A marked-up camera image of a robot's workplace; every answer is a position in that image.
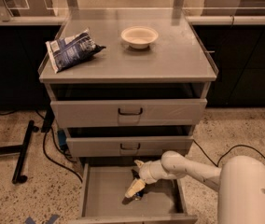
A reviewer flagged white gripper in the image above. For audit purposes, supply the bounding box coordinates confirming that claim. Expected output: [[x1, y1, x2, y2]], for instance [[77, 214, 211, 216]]
[[125, 160, 164, 198]]

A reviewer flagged blue pepsi can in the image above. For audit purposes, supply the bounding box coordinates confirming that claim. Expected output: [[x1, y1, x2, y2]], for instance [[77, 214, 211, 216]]
[[133, 193, 143, 201]]

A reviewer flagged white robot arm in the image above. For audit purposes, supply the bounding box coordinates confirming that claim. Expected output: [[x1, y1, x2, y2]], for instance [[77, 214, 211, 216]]
[[125, 151, 265, 224]]

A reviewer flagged middle grey drawer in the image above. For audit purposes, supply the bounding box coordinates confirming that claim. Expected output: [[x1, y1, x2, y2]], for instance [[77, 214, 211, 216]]
[[66, 136, 193, 157]]

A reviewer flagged grey drawer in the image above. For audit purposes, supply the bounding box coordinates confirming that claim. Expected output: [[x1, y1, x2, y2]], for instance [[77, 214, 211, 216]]
[[50, 99, 207, 128], [66, 136, 193, 157], [68, 163, 197, 224]]

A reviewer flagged bottom grey drawer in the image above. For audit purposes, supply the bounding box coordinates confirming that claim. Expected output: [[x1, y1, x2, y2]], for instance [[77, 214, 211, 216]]
[[68, 163, 197, 224]]

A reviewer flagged top grey drawer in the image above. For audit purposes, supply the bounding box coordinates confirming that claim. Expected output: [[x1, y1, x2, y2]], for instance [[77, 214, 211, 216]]
[[50, 99, 207, 128]]

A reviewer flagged grey drawer cabinet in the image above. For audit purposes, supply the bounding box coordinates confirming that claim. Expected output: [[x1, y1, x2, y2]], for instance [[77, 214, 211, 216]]
[[37, 8, 219, 224]]

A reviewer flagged blue power adapter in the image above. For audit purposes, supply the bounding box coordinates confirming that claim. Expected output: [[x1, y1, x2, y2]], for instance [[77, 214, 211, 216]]
[[57, 130, 68, 150]]

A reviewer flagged black metal stand leg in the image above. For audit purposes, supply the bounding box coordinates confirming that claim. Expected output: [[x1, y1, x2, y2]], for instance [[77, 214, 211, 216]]
[[0, 120, 39, 184]]

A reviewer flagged white paper bowl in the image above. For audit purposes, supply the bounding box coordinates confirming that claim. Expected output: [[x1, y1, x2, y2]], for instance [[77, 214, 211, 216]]
[[121, 26, 159, 49]]

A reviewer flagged blue chip bag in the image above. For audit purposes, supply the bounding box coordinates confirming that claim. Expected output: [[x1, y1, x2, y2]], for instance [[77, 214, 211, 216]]
[[46, 29, 105, 74]]

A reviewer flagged black floor cable left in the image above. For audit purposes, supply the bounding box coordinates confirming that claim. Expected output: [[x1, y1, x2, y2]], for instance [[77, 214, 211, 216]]
[[35, 109, 84, 184]]

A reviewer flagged black floor cable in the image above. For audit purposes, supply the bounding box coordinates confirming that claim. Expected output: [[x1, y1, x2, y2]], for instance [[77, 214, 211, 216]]
[[193, 139, 265, 172], [35, 109, 84, 184]]

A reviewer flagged black floor cable right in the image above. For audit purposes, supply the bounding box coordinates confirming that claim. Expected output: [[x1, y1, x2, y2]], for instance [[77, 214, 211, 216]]
[[193, 139, 265, 172]]

